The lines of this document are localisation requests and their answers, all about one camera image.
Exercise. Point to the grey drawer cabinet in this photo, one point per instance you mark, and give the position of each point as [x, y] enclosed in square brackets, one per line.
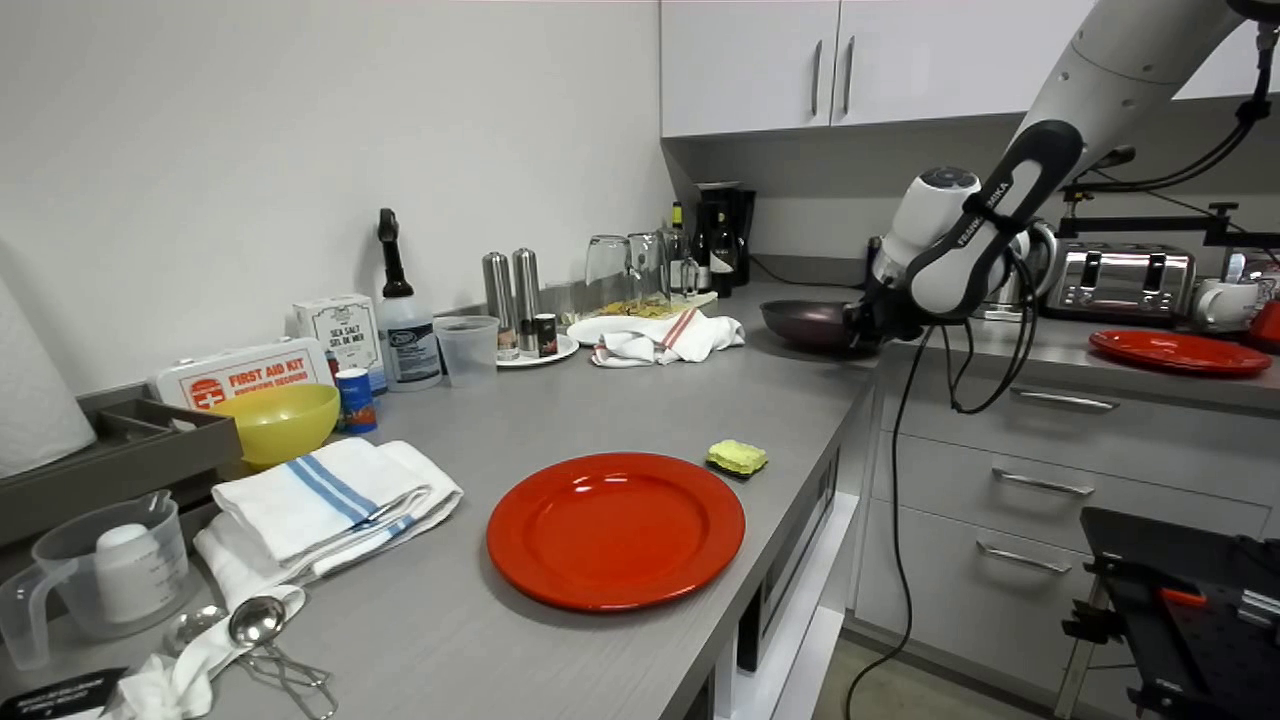
[1172, 453]

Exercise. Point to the upturned clear glass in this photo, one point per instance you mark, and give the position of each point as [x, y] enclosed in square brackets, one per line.
[645, 256]
[606, 261]

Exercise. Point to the white towel red stripe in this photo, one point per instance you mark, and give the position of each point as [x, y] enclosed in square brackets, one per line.
[695, 333]

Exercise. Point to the grey tray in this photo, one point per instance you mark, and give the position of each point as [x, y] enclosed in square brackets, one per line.
[122, 464]

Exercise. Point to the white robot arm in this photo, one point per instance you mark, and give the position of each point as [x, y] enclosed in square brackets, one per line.
[1107, 80]

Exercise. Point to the small white cup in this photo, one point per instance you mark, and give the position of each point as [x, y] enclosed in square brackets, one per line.
[133, 575]

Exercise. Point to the white first aid box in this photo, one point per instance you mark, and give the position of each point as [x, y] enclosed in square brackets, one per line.
[242, 377]

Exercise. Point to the colourful placemat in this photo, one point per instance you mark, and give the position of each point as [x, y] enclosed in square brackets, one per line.
[640, 305]

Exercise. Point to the small white box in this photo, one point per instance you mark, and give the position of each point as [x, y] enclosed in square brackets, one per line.
[337, 328]

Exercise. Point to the black coffee maker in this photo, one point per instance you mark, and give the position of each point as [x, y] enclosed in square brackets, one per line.
[724, 240]

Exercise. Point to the small blue can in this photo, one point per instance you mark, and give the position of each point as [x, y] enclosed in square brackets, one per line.
[354, 407]

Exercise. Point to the steel toaster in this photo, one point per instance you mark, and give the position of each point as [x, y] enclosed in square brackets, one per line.
[1125, 283]

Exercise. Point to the red pot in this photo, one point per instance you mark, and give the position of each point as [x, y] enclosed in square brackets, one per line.
[1270, 324]

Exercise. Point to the steel shaker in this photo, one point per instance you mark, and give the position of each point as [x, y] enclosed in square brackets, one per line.
[530, 283]
[497, 287]

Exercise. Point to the small white plate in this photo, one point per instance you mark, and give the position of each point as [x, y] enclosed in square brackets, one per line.
[513, 362]

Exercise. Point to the yellow sponge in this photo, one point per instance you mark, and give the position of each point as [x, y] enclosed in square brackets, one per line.
[737, 457]

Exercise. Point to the steel kettle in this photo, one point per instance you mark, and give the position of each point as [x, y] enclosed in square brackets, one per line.
[1036, 261]

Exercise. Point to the white upper cabinet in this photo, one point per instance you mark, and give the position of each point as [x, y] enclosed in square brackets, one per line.
[746, 66]

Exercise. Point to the slim dark bottle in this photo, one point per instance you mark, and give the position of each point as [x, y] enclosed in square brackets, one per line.
[678, 240]

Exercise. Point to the white dinner plate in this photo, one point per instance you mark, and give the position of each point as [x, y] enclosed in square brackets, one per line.
[606, 324]

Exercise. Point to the translucent plastic cup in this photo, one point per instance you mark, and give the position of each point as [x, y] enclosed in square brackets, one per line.
[465, 350]

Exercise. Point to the flat black object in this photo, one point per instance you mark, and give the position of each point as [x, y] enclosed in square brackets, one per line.
[52, 696]

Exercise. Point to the clear measuring cup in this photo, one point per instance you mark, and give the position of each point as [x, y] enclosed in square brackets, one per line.
[64, 562]

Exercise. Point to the small dark spice jar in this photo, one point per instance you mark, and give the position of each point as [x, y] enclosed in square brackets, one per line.
[547, 338]

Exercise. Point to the white mug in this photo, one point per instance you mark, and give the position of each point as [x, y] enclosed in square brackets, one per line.
[1224, 305]

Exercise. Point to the white paper towel roll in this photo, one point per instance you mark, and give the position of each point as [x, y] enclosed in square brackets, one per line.
[43, 385]

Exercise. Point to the crumpled white cloth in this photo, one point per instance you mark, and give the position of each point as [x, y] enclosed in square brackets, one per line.
[233, 567]

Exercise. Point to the metal spoon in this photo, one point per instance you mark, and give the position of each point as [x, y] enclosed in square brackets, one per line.
[256, 622]

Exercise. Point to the white towel blue stripes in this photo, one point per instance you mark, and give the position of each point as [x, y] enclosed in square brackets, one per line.
[323, 502]

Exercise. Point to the clear spray bottle black nozzle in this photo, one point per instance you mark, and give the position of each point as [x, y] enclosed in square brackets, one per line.
[407, 340]

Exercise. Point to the red plate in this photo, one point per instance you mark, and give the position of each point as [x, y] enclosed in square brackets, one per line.
[1180, 354]
[615, 533]

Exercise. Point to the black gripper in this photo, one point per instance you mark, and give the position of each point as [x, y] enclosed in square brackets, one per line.
[887, 309]

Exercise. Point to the black equipment stand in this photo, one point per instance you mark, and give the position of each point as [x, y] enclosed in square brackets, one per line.
[1172, 641]

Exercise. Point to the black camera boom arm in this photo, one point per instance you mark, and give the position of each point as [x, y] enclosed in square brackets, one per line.
[1163, 221]

